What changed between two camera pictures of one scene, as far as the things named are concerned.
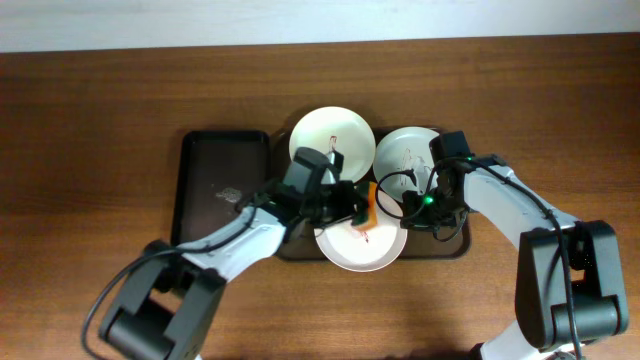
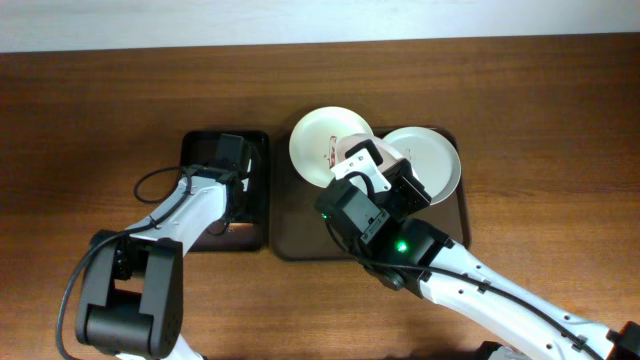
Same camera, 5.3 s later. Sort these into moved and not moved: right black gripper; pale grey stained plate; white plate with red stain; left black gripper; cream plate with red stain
Moved: white plate with red stain; left black gripper; right black gripper
Not moved: pale grey stained plate; cream plate with red stain
